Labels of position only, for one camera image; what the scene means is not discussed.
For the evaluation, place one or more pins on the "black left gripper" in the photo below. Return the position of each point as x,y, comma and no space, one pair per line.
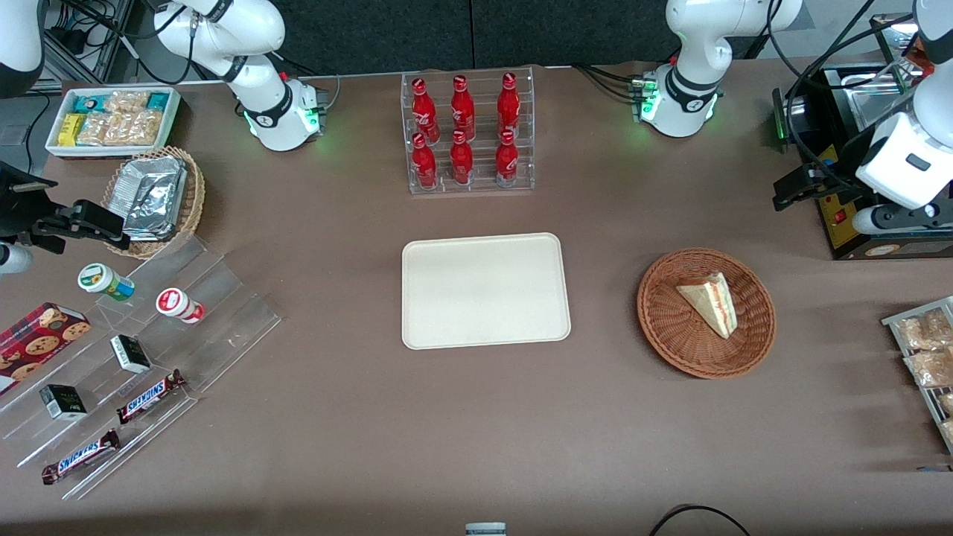
840,187

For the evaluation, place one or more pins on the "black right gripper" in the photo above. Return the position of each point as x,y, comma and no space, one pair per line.
21,207

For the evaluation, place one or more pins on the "triangular sandwich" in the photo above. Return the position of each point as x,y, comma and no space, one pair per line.
713,305

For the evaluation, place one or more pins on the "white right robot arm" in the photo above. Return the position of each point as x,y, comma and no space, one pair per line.
253,30

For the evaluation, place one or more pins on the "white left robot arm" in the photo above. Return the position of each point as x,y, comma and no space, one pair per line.
692,45

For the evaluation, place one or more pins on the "light wicker basket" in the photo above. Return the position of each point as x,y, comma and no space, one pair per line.
195,201

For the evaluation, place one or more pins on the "round brown wicker basket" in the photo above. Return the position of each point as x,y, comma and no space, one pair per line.
670,327

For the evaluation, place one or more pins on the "cream plastic tray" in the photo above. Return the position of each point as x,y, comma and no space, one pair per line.
485,292

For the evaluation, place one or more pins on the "black hot food display case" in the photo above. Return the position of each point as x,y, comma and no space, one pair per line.
841,223

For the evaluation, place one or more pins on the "green lid cup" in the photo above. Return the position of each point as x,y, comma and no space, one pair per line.
104,281

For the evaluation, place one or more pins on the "silver foil packets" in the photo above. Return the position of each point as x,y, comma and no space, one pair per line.
153,195

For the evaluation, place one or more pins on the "yellow snack packet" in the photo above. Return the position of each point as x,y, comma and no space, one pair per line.
71,128

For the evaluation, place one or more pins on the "clear bag of cookies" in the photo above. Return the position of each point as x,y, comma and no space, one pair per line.
138,128
94,130
126,101

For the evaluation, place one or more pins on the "red tartan cookie box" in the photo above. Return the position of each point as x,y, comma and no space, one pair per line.
37,344

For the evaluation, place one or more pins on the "steel food pan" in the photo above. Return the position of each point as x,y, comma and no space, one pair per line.
867,97

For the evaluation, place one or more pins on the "teal snack packet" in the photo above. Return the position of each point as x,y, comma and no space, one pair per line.
158,100
88,101

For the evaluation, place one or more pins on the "red lid cup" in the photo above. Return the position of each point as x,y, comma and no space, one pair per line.
179,305

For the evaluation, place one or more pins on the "small black box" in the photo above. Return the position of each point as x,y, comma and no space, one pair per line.
62,402
130,353

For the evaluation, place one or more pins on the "white plastic snack bin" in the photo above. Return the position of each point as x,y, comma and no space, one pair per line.
173,112

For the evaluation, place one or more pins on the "clear acrylic tiered stand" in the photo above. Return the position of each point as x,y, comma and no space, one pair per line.
223,327

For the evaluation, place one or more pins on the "Snickers chocolate bar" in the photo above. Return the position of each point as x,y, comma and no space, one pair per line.
151,396
80,456

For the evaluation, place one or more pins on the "clear bag of crackers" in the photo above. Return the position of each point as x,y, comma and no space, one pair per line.
947,403
929,366
917,331
948,430

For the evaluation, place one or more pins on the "red cola bottle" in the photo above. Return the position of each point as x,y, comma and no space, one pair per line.
461,104
423,108
461,160
507,160
424,164
508,100

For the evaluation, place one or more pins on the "clear acrylic bottle rack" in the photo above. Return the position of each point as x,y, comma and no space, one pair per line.
480,190

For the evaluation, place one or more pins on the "small grey device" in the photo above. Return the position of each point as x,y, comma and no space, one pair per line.
485,529

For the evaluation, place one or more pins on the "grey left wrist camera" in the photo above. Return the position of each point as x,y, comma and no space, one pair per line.
893,218

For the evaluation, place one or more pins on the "aluminium frame rack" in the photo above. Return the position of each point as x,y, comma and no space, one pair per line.
104,45

